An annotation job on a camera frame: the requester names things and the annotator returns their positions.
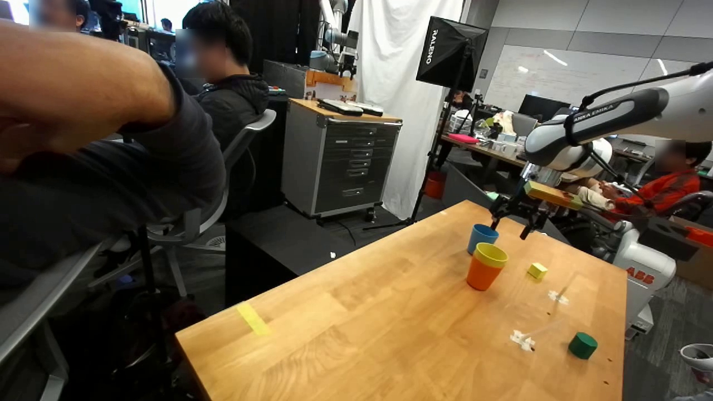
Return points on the red canister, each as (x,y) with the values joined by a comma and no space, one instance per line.
(435,186)

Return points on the blue plastic cup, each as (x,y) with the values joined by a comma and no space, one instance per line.
(482,238)

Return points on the black tripod pole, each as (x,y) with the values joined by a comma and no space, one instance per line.
(145,259)

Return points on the black curtain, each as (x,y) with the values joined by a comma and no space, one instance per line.
(281,30)

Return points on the person in black hoodie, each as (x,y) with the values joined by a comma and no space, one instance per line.
(234,104)

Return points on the person with grey sleeves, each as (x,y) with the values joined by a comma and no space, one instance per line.
(97,170)

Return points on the grey drawer cabinet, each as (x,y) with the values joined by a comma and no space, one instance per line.
(337,169)

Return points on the black keyboard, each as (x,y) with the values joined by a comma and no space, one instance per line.
(373,111)
(340,105)

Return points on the white ABB robot base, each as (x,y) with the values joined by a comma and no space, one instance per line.
(642,271)

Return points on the black light stand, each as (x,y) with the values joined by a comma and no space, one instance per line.
(433,159)

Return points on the yellow plastic cup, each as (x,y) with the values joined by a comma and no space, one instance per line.
(490,257)

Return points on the yellow tape strip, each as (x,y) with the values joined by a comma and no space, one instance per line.
(255,320)

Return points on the cardboard box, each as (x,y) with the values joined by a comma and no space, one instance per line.
(327,83)

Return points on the clear plastic jack piece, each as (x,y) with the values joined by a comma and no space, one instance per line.
(557,299)
(523,342)

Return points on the white curtain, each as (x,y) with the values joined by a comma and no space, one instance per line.
(393,58)

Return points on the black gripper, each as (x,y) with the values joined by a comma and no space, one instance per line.
(526,201)

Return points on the black computer monitor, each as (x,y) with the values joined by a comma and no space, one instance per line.
(538,105)

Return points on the wooden office desk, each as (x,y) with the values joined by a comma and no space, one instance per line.
(490,152)

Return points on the person in red shirt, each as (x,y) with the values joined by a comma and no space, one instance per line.
(661,194)

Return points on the orange plastic cup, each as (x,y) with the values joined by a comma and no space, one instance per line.
(482,279)

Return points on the yellow wrist camera mount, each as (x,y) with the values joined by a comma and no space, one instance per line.
(560,198)

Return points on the black softbox light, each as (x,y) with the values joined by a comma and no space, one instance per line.
(448,54)

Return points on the yellow cube block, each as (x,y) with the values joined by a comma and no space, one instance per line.
(538,271)

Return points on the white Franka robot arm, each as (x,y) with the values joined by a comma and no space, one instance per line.
(593,124)

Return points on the grey mesh office chair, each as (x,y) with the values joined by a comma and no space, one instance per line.
(237,149)
(36,303)

